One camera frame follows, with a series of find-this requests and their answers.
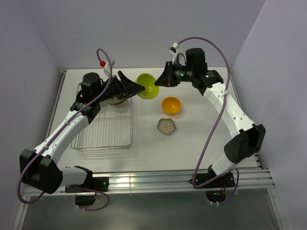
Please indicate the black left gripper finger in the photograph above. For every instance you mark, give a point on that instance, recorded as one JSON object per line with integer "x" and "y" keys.
{"x": 130, "y": 92}
{"x": 127, "y": 83}

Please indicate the metal wire dish rack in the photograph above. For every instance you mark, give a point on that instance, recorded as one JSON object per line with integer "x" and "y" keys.
{"x": 111, "y": 129}

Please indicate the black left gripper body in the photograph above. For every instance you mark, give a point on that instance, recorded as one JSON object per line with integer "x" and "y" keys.
{"x": 110, "y": 92}

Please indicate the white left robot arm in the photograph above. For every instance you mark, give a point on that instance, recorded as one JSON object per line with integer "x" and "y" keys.
{"x": 39, "y": 167}

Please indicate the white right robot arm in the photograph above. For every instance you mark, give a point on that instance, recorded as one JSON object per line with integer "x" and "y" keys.
{"x": 246, "y": 136}

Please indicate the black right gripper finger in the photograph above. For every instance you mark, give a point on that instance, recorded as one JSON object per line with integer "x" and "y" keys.
{"x": 164, "y": 80}
{"x": 168, "y": 71}

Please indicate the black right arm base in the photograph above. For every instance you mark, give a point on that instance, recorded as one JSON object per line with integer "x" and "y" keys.
{"x": 218, "y": 189}

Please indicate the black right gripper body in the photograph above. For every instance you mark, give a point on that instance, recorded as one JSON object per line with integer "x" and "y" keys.
{"x": 183, "y": 74}

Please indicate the aluminium front rail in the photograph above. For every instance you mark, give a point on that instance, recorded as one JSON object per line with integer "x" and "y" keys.
{"x": 178, "y": 181}

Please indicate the orange plastic bowl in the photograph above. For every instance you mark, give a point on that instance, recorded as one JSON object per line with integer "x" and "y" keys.
{"x": 171, "y": 105}

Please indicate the dark patterned ceramic bowl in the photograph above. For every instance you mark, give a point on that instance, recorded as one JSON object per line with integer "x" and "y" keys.
{"x": 115, "y": 101}

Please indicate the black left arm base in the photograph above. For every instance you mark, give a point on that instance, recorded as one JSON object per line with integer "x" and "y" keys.
{"x": 85, "y": 195}

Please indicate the small flower patterned dish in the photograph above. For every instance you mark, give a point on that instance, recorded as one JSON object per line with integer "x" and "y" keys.
{"x": 166, "y": 126}

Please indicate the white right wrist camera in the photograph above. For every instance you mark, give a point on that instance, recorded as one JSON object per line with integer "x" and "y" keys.
{"x": 178, "y": 55}

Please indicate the lime green plastic bowl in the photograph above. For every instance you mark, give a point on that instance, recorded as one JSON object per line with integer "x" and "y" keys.
{"x": 147, "y": 81}

